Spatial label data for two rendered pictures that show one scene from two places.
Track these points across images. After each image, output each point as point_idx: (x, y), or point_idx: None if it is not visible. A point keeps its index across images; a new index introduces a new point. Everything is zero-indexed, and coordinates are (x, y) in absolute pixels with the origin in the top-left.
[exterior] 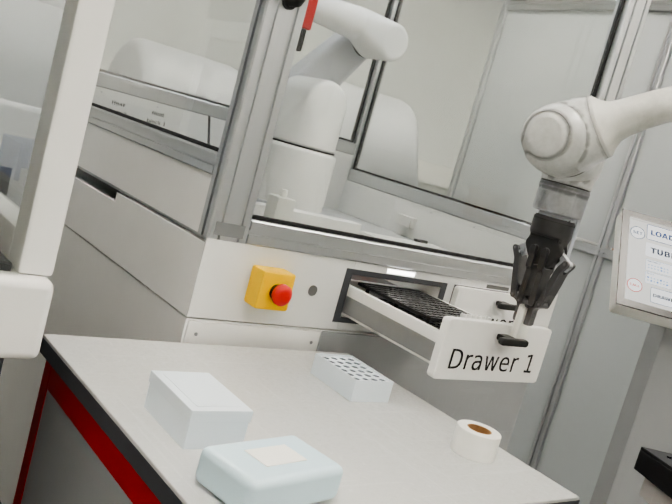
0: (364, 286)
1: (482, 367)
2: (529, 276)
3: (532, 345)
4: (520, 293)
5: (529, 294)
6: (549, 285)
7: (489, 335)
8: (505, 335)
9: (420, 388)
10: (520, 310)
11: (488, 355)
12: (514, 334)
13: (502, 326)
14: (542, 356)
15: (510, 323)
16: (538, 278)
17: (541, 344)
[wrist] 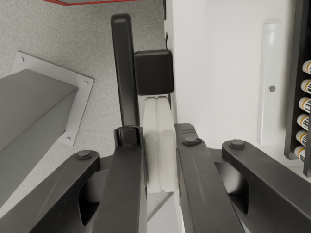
0: None
1: (165, 29)
2: (190, 216)
3: (177, 192)
4: (197, 155)
5: (181, 196)
6: (16, 221)
7: (170, 18)
8: (154, 67)
9: None
10: (160, 126)
11: (167, 39)
12: (152, 101)
13: (174, 67)
14: (177, 218)
15: (198, 126)
16: (112, 226)
17: (179, 222)
